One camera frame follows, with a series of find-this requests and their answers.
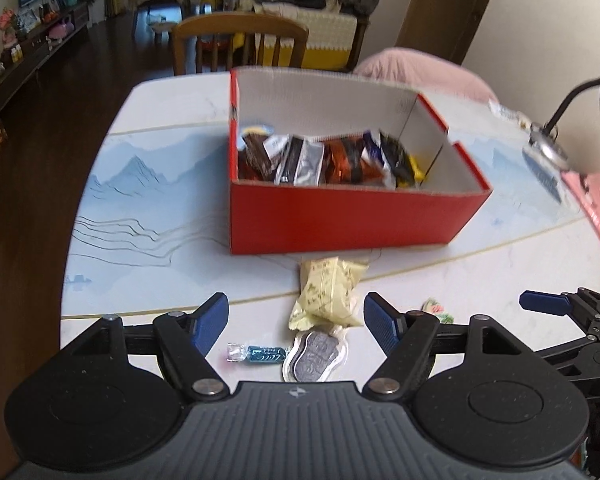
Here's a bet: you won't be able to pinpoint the pink flowers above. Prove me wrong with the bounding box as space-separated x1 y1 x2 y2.
0 7 22 47

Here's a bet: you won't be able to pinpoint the dark wooden tv cabinet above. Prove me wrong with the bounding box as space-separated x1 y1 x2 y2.
0 0 91 108

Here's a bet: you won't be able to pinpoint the green floral candy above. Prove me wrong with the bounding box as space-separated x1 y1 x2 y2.
421 297 456 325

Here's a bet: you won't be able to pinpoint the red cardboard box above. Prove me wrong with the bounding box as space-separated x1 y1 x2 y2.
228 66 494 256

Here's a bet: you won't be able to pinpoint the silver foil blister snack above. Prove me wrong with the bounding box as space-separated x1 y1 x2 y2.
281 325 351 383

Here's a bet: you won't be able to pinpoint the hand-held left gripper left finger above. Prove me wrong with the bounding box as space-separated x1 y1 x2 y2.
62 292 231 402

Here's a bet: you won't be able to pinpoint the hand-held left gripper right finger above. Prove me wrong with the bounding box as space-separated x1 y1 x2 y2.
362 292 531 402

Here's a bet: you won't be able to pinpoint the brown wooden door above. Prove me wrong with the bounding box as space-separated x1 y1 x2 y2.
395 0 506 66

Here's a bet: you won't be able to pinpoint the sofa with cream yellow throw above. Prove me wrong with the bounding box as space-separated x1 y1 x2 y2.
230 2 371 73

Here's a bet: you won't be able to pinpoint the row of assorted snack packets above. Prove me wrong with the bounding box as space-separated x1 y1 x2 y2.
237 127 428 191

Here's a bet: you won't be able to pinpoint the wooden chair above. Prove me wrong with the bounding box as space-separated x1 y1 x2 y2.
172 12 311 77

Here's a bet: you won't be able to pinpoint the grey desk lamp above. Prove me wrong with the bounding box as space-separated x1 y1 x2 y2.
522 58 600 171

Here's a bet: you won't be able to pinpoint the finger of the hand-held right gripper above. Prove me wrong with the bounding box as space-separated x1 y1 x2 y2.
532 332 600 376
519 287 600 335

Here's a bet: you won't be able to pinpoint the cream star-print snack packet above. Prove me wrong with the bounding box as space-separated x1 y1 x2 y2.
288 256 371 332

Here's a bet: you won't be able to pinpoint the pink cushion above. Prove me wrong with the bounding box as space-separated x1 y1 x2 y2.
352 47 501 106

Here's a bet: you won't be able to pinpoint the teal wrapped candy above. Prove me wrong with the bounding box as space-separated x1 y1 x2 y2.
226 342 287 367

